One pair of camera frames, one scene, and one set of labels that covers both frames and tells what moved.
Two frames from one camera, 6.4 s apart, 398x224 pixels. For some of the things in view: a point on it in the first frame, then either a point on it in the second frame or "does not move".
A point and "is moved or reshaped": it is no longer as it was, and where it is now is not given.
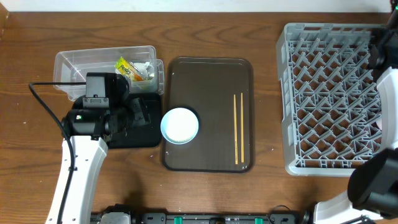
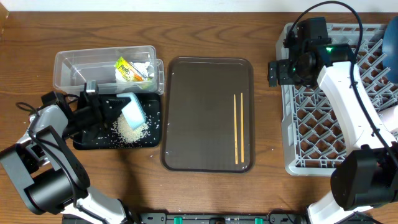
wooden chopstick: (242, 114) does not move
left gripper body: (135, 114) to (92, 118)
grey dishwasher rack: (329, 98) does not move
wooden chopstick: (236, 147) does not move
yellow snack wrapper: (128, 69) does not move
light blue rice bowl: (179, 126) is moved or reshaped
